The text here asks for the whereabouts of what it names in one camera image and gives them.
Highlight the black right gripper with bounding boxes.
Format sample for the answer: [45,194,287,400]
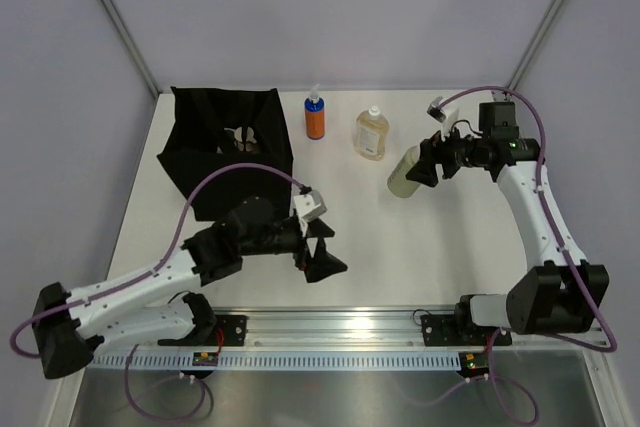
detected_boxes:
[406,119,489,188]

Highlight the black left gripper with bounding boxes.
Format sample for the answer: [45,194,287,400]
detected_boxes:
[240,216,346,281]

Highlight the green bottle beige cap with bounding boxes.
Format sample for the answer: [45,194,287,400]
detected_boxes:
[387,145,420,199]

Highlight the white translucent bottle black cap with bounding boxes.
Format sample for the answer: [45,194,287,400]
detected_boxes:
[216,127,261,154]

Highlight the beige pump bottle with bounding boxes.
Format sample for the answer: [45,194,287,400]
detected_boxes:
[234,127,257,144]

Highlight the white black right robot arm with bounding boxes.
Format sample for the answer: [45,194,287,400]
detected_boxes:
[406,102,609,344]

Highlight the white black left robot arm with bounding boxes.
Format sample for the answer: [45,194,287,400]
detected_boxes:
[31,194,347,380]

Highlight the black canvas bag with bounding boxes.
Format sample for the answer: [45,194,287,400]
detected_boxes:
[157,87,294,222]

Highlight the clear amber soap bottle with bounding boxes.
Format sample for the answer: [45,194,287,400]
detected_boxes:
[354,106,390,161]

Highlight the orange blue spray bottle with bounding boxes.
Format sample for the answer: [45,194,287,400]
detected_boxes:
[304,84,326,140]

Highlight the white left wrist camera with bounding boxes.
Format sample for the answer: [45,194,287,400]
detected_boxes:
[293,189,327,238]

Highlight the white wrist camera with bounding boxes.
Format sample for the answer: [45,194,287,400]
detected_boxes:
[427,96,459,138]
[293,189,327,238]

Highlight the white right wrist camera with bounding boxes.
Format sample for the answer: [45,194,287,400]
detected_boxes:
[427,96,459,138]

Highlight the white slotted cable duct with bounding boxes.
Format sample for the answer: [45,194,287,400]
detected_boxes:
[90,350,462,372]

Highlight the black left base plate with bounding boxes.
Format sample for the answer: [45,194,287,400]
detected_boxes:
[157,314,249,348]

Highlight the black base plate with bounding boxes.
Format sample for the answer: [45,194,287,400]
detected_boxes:
[157,314,249,348]
[413,313,495,347]

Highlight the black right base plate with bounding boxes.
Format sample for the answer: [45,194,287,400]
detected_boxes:
[413,313,495,347]

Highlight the right aluminium corner post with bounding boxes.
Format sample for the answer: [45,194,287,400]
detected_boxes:
[506,0,569,90]

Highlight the aluminium corner post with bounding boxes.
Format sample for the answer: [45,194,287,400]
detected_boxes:
[506,0,569,90]
[98,0,162,99]

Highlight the left aluminium corner post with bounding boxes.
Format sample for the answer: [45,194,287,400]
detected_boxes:
[98,0,162,99]

